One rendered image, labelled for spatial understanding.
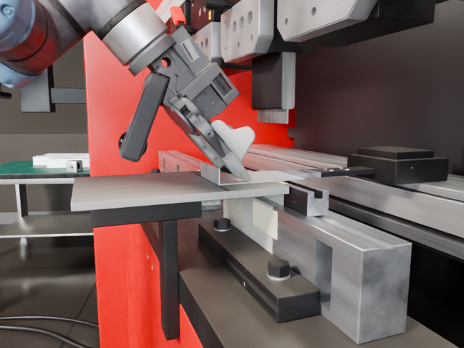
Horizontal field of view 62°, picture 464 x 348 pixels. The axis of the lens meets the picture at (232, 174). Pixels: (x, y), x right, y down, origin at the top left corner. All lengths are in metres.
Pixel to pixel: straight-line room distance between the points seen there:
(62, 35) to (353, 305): 0.42
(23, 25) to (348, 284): 0.37
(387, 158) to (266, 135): 0.91
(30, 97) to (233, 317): 1.62
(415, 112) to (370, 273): 0.71
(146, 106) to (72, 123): 3.68
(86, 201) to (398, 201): 0.50
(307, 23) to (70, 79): 3.83
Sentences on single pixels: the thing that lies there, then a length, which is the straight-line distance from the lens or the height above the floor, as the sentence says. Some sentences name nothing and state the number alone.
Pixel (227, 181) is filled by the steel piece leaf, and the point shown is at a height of 1.00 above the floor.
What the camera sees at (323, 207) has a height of 0.98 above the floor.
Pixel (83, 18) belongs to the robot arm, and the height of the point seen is 1.20.
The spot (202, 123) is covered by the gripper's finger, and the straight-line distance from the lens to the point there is 0.49.
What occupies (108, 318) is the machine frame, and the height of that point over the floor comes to 0.36.
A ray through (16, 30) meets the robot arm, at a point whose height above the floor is 1.16.
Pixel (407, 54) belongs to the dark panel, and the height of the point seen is 1.24.
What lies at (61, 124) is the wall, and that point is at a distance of 4.20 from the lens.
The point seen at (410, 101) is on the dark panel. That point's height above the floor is 1.13.
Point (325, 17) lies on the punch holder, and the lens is 0.40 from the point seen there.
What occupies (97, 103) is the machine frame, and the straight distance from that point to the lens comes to 1.38.
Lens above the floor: 1.09
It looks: 9 degrees down
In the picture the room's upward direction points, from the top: straight up
